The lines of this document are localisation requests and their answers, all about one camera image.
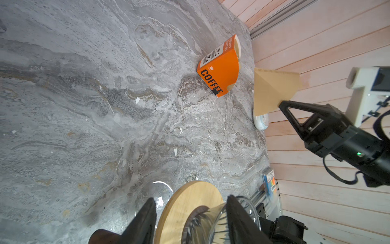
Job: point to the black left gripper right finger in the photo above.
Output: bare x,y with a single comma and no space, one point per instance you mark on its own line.
243,222

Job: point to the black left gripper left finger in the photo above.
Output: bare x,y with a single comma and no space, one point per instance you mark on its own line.
142,227

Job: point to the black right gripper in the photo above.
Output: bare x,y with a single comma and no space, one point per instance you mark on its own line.
329,132

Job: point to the round wooden dripper holder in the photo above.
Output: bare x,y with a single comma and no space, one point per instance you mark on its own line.
183,203

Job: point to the clear glass carafe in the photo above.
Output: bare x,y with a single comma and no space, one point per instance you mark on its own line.
160,191

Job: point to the brown paper coffee filter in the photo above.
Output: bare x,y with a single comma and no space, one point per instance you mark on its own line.
272,87

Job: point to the white round kitchen timer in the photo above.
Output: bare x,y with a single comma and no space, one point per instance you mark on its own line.
261,122

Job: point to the colourful small box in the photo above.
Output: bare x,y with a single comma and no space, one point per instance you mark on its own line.
269,181

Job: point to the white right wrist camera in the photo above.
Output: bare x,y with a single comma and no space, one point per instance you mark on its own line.
371,92

